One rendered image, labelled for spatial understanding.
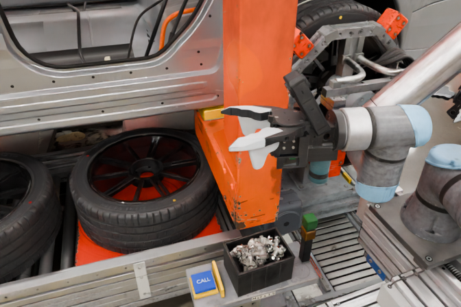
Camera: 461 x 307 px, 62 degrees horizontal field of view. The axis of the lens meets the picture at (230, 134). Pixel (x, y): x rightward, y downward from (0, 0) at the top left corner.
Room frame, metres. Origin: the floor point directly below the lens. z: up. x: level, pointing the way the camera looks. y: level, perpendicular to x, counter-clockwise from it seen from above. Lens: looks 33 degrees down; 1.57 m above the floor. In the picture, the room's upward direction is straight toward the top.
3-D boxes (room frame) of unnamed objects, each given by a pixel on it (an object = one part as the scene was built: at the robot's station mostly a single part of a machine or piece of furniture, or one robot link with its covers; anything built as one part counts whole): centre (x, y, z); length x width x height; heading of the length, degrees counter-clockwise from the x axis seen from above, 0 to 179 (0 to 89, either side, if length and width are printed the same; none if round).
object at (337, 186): (1.62, -0.42, 0.32); 0.40 x 0.30 x 0.28; 107
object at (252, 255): (0.85, -0.09, 0.51); 0.20 x 0.14 x 0.13; 111
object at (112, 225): (1.38, 0.39, 0.39); 0.66 x 0.66 x 0.24
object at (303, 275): (0.84, -0.07, 0.44); 0.43 x 0.17 x 0.03; 107
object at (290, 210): (1.39, -0.18, 0.26); 0.42 x 0.18 x 0.35; 17
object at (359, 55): (1.37, -0.60, 1.03); 0.19 x 0.18 x 0.11; 17
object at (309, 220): (0.90, -0.26, 0.64); 0.04 x 0.04 x 0.04; 17
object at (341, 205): (1.62, -0.44, 0.13); 0.50 x 0.36 x 0.10; 107
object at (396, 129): (0.57, -0.29, 1.21); 0.11 x 0.08 x 0.09; 96
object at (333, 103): (1.21, -0.36, 0.93); 0.09 x 0.05 x 0.05; 17
